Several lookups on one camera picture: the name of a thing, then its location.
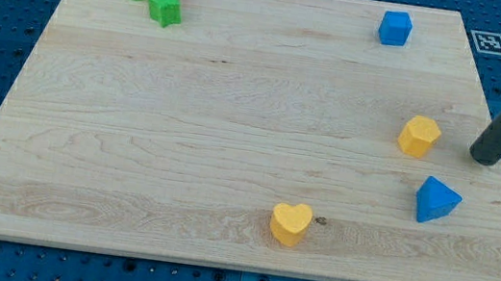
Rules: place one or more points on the blue triangle block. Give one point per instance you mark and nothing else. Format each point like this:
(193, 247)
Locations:
(434, 200)

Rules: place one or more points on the blue cube block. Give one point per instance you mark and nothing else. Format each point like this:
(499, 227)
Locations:
(395, 28)

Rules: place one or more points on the white fiducial marker tag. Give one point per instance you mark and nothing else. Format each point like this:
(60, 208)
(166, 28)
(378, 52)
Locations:
(486, 42)

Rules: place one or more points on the wooden board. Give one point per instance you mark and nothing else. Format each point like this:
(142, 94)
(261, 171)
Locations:
(175, 143)

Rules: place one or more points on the green star block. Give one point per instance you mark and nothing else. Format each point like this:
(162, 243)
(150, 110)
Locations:
(166, 12)

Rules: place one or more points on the yellow heart block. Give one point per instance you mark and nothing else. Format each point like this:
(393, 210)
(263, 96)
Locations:
(289, 223)

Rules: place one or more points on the yellow hexagon block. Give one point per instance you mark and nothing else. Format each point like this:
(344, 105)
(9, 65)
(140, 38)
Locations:
(418, 136)

